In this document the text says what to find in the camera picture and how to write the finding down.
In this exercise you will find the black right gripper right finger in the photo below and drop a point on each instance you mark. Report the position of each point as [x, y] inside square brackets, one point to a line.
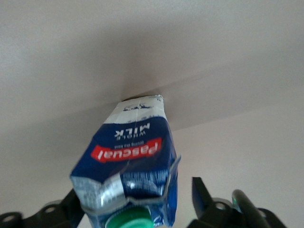
[206, 209]

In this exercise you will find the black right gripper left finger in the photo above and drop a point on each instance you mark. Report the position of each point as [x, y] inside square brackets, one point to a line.
[59, 216]

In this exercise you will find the brown table mat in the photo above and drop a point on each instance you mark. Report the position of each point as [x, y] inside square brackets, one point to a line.
[71, 59]

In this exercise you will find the blue milk carton green cap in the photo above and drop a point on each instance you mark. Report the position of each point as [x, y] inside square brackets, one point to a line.
[133, 152]

